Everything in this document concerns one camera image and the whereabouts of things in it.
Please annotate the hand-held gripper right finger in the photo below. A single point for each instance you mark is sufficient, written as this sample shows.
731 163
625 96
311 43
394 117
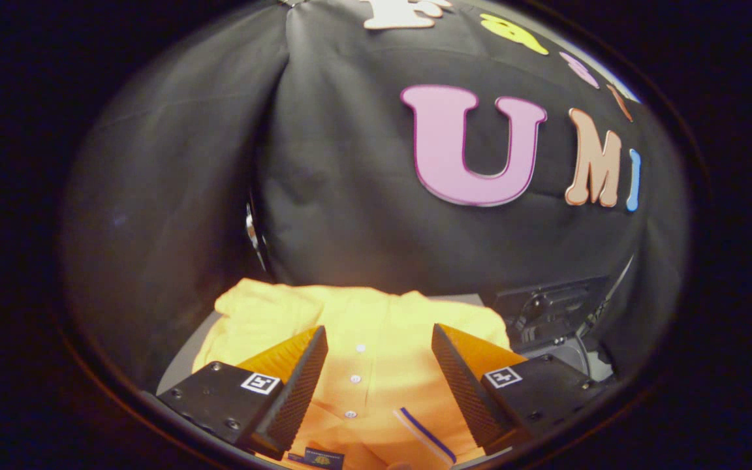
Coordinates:
464 391

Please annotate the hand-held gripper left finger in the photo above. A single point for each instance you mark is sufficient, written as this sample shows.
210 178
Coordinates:
297 391

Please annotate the orange button shirt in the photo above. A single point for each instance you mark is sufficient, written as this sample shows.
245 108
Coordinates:
376 365

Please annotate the grey washing machine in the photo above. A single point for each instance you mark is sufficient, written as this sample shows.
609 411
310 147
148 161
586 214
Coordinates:
572 358

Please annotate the dark cabinet with white doors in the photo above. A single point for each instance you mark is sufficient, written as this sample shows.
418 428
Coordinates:
180 369

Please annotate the backdrop stand pole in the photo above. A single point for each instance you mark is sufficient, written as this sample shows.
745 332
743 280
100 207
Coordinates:
255 232

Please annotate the black backdrop cloth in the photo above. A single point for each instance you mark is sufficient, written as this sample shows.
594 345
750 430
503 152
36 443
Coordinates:
350 196

